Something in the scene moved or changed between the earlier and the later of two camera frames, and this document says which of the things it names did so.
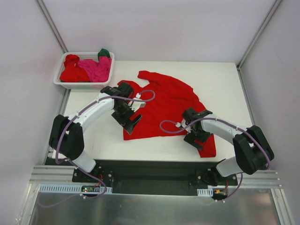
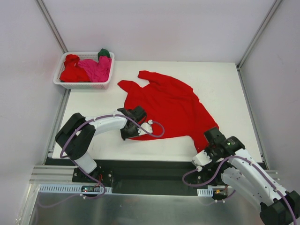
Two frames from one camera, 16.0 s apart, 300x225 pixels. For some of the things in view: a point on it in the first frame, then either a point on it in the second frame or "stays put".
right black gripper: x=198 y=136 -> x=213 y=135
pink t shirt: x=98 y=72 stays put
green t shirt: x=103 y=52 stays put
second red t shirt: x=73 y=71 stays put
